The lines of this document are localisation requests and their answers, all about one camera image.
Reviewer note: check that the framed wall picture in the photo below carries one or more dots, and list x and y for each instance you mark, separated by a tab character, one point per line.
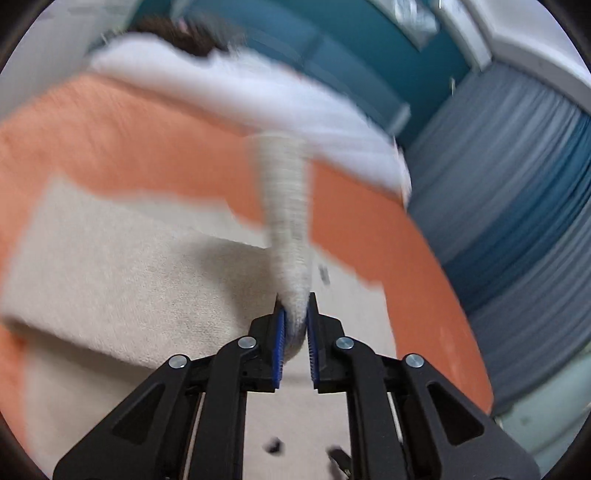
413	18

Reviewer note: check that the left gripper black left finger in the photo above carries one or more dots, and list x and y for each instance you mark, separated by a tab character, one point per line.
187	418

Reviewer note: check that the orange velvet bed cover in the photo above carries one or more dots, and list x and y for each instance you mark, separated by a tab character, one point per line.
122	144

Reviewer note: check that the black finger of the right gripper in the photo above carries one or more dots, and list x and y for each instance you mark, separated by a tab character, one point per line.
274	447
340	463

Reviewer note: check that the white duvet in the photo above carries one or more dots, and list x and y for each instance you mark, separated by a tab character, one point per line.
261	94

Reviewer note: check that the blue grey curtain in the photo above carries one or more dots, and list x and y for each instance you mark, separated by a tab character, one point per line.
501	179

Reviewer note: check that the beige knitted sweater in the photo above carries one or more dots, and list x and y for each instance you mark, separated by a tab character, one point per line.
106	292

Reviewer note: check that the teal upholstered headboard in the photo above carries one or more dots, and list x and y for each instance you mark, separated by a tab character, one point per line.
349	46

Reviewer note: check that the dark clothing on bed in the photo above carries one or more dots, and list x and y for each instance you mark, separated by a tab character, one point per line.
198	36

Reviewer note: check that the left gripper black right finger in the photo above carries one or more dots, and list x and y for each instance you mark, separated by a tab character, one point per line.
406	419

